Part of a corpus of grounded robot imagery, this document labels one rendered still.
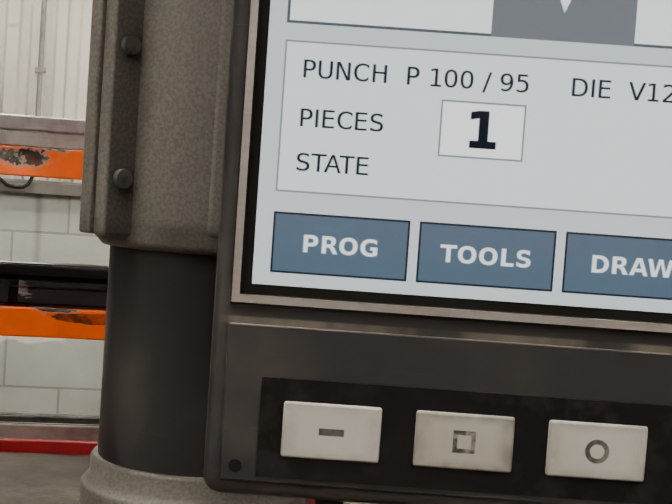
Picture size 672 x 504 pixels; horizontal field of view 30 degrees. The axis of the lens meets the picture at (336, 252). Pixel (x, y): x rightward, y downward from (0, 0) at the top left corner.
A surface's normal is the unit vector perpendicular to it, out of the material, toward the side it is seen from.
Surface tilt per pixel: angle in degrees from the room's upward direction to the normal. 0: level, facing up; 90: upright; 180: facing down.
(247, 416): 90
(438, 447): 90
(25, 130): 90
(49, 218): 90
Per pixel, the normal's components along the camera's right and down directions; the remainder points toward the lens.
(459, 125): -0.01, 0.05
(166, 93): -0.33, 0.03
